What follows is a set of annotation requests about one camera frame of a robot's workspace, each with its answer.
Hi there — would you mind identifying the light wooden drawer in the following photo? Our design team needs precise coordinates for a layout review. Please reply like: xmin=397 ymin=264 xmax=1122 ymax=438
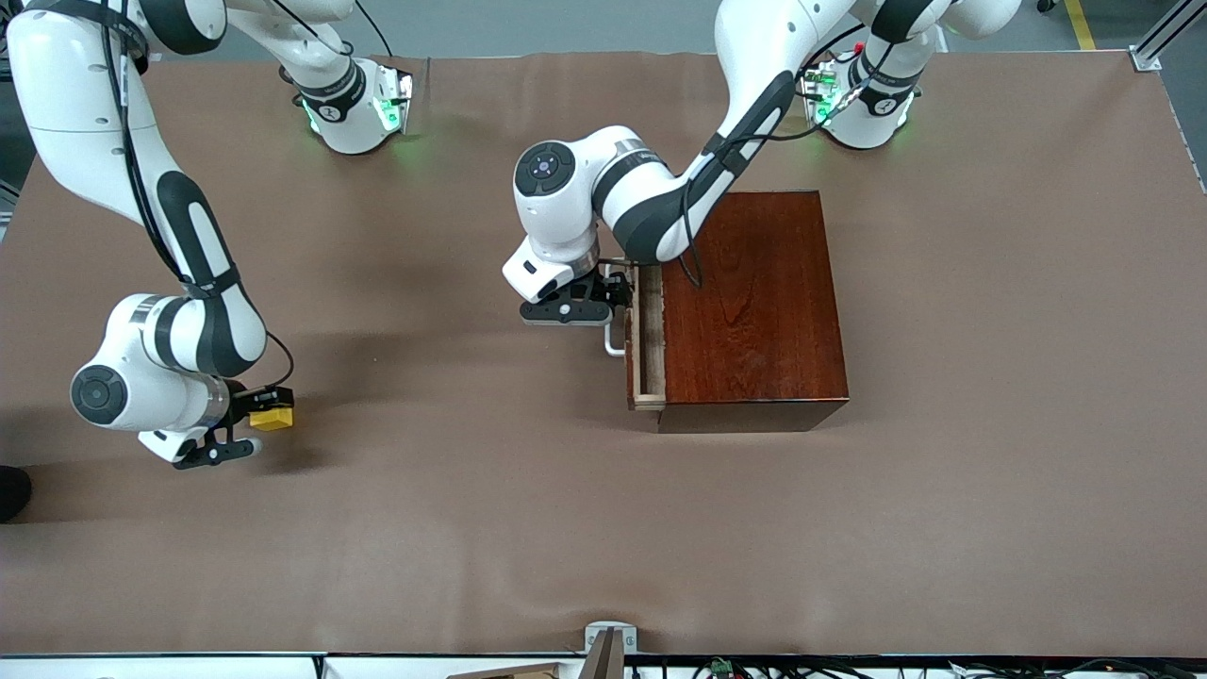
xmin=626 ymin=262 xmax=667 ymax=412

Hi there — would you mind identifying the dark red wooden cabinet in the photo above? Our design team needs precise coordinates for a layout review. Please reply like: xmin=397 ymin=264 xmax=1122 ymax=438
xmin=657 ymin=190 xmax=850 ymax=435

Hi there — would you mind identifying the black round object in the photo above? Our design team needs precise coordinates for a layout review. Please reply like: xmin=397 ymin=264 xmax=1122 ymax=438
xmin=0 ymin=465 xmax=33 ymax=524

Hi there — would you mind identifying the brown table cover sheet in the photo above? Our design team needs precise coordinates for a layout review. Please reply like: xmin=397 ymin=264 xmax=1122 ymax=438
xmin=0 ymin=49 xmax=1207 ymax=658

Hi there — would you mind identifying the brown cardboard piece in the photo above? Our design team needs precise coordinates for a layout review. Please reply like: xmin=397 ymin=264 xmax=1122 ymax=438
xmin=448 ymin=662 xmax=567 ymax=679

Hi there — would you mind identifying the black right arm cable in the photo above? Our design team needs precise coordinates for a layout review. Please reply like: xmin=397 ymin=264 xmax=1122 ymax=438
xmin=94 ymin=0 xmax=296 ymax=389

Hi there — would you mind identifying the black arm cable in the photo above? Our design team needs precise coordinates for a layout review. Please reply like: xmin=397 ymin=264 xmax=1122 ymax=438
xmin=94 ymin=0 xmax=296 ymax=389
xmin=681 ymin=38 xmax=908 ymax=290

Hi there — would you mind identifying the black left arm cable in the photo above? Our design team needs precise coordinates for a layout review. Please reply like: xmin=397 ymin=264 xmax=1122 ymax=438
xmin=681 ymin=38 xmax=908 ymax=290

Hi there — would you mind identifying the black right base cable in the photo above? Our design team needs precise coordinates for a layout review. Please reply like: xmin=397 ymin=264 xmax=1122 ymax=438
xmin=354 ymin=0 xmax=394 ymax=59

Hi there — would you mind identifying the grey metal bracket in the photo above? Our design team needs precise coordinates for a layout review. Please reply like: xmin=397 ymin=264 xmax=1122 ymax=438
xmin=577 ymin=621 xmax=638 ymax=679

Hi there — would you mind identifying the aluminium profile post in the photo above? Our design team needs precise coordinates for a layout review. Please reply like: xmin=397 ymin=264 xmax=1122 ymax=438
xmin=1130 ymin=0 xmax=1207 ymax=73

